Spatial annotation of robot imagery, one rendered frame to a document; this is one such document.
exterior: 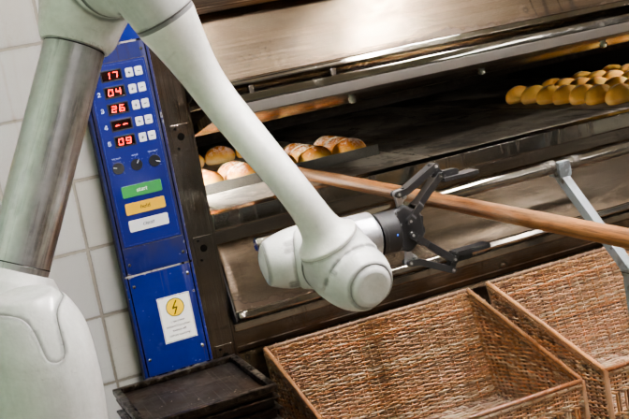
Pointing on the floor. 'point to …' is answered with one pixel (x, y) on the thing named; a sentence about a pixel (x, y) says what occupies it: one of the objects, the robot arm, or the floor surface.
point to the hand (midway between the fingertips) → (475, 209)
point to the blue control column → (153, 253)
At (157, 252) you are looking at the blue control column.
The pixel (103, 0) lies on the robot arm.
